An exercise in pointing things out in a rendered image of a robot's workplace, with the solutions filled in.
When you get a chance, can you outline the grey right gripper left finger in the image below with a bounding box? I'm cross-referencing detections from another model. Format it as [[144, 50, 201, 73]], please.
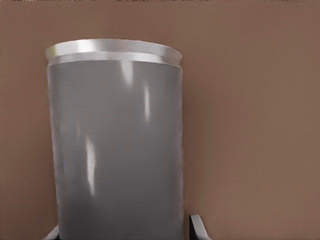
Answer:
[[44, 225, 60, 240]]

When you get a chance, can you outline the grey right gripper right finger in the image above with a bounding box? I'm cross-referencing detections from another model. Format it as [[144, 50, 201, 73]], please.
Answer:
[[188, 214, 211, 240]]

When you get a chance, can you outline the grey tennis ball tube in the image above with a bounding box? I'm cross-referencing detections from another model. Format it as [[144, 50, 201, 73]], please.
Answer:
[[44, 38, 184, 240]]

